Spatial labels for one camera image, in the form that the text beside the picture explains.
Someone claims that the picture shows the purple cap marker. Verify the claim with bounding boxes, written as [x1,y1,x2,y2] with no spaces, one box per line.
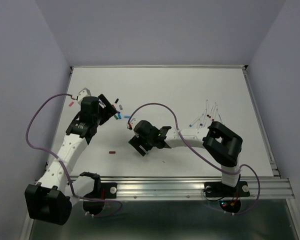
[199,110,207,128]

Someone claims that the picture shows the grey cap marker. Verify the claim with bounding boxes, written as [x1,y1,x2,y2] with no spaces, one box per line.
[214,103,225,124]

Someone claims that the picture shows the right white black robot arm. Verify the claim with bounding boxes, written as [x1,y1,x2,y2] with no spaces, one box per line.
[127,120,243,195]

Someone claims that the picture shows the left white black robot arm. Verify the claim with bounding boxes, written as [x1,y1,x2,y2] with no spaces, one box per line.
[24,89,122,226]

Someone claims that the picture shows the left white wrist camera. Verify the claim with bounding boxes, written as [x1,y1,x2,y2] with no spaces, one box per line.
[76,87,92,105]

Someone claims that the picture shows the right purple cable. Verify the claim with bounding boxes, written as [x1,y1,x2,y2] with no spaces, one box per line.
[128,102,261,217]

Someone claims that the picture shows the purple cable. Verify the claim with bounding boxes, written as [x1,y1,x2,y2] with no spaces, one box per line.
[128,102,261,217]
[26,93,123,218]

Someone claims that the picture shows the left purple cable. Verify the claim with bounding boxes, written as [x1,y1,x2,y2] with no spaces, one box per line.
[26,93,123,218]

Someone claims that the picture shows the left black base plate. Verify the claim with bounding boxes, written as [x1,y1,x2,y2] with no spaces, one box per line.
[74,181,122,218]

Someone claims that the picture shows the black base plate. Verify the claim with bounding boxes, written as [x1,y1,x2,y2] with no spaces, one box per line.
[74,181,122,218]
[203,181,251,214]

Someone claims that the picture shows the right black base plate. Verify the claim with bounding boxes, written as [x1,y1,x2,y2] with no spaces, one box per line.
[203,181,251,214]

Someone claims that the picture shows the aluminium right side rail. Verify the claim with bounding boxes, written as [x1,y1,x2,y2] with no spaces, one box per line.
[242,65,281,178]

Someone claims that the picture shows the aluminium rail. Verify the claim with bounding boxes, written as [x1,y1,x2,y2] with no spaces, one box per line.
[242,65,281,178]
[101,177,295,202]

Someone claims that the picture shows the aluminium front rail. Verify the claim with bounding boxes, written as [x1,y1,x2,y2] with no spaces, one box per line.
[101,177,295,202]

